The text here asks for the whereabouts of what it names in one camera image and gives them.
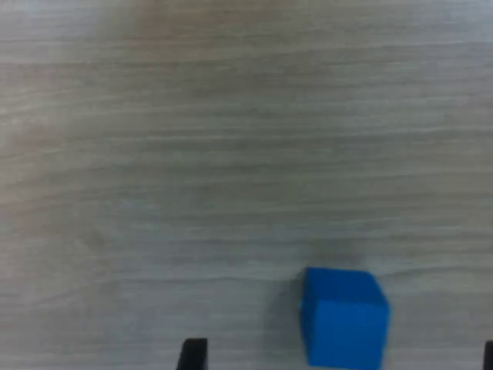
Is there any blue cube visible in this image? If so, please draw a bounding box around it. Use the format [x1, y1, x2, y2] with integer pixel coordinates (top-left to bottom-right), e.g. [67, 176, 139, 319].
[299, 267, 391, 370]

